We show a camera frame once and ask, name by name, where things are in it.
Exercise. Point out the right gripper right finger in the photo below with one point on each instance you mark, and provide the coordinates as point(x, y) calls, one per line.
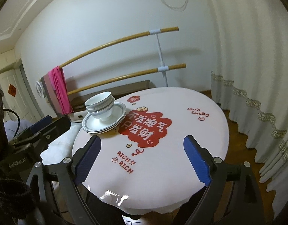
point(244, 205)

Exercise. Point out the large white plate grey rim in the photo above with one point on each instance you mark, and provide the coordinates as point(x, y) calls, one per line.
point(119, 109)

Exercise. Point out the white storage box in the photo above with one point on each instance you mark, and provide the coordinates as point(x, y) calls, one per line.
point(77, 117)

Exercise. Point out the pink towel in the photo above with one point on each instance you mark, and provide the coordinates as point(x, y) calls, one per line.
point(57, 80)

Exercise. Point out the wooden ballet barre stand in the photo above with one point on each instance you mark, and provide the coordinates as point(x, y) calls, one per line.
point(128, 57)

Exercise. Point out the pink printed table mat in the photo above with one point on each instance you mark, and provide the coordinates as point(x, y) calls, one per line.
point(142, 165)

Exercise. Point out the framed panel with fan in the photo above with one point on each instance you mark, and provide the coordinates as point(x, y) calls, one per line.
point(46, 91)

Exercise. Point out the white lace curtain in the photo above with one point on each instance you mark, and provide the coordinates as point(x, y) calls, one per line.
point(250, 79)

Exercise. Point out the lower stacked white plate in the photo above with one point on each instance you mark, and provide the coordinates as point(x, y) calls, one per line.
point(103, 131)

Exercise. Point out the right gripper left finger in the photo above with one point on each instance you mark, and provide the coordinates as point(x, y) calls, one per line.
point(69, 173)

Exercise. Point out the red paper door sign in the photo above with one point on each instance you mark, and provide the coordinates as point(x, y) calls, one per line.
point(12, 90)

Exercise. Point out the upper stacked white plate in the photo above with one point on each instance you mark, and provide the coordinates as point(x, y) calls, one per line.
point(90, 123)

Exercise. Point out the stacked white plate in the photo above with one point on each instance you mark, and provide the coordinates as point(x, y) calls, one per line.
point(103, 131)
point(90, 123)

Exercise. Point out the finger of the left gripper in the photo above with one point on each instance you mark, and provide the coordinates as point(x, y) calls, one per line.
point(41, 123)

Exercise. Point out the white bed sheet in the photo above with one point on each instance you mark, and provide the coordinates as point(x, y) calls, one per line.
point(61, 147)

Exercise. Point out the dark wood low cabinet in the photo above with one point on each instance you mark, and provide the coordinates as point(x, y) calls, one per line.
point(78, 102)

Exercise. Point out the large white bowl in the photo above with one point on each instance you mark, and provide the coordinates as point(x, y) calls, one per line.
point(98, 100)

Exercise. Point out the grey pillow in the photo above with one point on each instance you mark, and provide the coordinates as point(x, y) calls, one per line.
point(11, 127)

